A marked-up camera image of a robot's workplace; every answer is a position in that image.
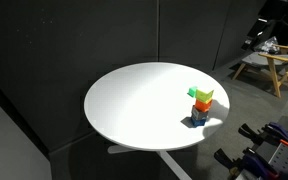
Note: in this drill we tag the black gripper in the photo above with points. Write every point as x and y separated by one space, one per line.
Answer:
255 30

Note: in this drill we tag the yellow block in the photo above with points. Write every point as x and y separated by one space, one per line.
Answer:
204 94

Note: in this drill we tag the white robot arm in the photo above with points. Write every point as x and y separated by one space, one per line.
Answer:
284 13

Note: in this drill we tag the orange block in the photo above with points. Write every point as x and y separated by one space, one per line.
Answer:
203 105

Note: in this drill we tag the grey block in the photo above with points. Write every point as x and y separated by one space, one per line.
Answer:
199 114

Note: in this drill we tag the blue block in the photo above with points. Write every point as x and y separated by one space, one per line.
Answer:
198 122

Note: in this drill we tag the clear plastic bag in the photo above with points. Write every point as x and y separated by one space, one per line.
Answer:
268 45

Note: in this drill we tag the wooden armchair grey cushion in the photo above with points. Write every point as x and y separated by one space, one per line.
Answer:
274 61

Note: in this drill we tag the purple black spring clamp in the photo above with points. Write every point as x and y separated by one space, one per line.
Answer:
250 163
277 133

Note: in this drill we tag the white table base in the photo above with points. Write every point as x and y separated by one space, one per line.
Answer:
170 161

